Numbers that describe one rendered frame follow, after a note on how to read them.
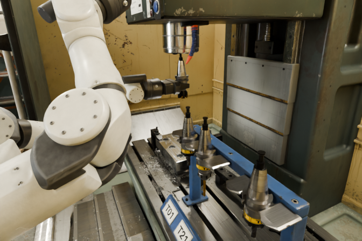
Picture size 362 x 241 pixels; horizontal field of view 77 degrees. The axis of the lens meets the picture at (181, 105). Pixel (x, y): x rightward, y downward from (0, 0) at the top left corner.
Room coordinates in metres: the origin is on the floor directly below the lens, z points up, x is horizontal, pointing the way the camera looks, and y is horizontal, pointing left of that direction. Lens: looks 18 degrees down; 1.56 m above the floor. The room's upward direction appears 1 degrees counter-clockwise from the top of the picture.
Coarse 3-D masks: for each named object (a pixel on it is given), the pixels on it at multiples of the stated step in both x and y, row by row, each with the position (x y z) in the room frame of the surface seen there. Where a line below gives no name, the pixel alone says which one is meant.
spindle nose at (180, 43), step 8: (168, 24) 0.97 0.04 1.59; (176, 24) 0.96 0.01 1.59; (168, 32) 0.97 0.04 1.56; (176, 32) 0.96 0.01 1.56; (184, 32) 0.96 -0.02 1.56; (168, 40) 0.97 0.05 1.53; (176, 40) 0.96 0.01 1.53; (184, 40) 0.96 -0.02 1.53; (168, 48) 0.98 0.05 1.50; (176, 48) 0.96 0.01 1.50; (184, 48) 0.96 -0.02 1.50
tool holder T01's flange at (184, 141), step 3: (180, 135) 0.71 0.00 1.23; (195, 135) 0.71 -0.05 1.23; (180, 138) 0.70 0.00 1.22; (183, 138) 0.68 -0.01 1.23; (186, 138) 0.68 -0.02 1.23; (189, 138) 0.68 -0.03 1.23; (192, 138) 0.68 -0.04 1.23; (195, 138) 0.68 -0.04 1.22; (180, 141) 0.70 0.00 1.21; (183, 141) 0.68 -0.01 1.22; (186, 141) 0.68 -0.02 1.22; (189, 141) 0.68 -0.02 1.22; (192, 141) 0.68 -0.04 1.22; (183, 144) 0.68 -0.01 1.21
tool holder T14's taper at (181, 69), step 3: (183, 60) 1.03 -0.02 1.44; (180, 63) 1.02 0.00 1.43; (183, 63) 1.02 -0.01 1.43; (180, 66) 1.02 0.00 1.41; (183, 66) 1.02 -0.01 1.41; (177, 69) 1.03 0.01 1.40; (180, 69) 1.02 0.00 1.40; (183, 69) 1.02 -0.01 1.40; (177, 72) 1.03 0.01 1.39; (180, 72) 1.01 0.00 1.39; (183, 72) 1.02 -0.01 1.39; (177, 75) 1.02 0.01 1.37; (180, 75) 1.01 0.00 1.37; (183, 75) 1.01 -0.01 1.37
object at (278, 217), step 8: (272, 208) 0.38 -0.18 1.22; (280, 208) 0.37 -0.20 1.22; (288, 208) 0.37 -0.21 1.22; (264, 216) 0.35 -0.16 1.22; (272, 216) 0.35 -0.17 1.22; (280, 216) 0.35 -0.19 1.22; (288, 216) 0.35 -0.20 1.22; (296, 216) 0.35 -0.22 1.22; (264, 224) 0.34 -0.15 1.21; (272, 224) 0.34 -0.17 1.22; (280, 224) 0.33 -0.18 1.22; (288, 224) 0.34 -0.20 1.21
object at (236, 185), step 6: (246, 174) 0.49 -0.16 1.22; (228, 180) 0.47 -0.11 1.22; (234, 180) 0.47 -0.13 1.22; (240, 180) 0.47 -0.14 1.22; (246, 180) 0.47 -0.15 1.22; (228, 186) 0.45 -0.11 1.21; (234, 186) 0.45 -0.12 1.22; (240, 186) 0.45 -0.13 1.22; (246, 186) 0.45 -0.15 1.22; (234, 192) 0.43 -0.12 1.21; (240, 192) 0.43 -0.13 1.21
